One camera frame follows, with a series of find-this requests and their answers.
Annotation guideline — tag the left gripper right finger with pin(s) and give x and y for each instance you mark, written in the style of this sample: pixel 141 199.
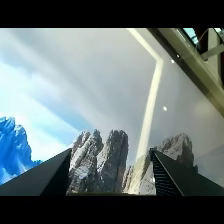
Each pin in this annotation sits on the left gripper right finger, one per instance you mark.
pixel 181 178

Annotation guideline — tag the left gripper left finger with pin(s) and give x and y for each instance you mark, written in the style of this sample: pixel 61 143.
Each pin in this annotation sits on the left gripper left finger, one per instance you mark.
pixel 46 178

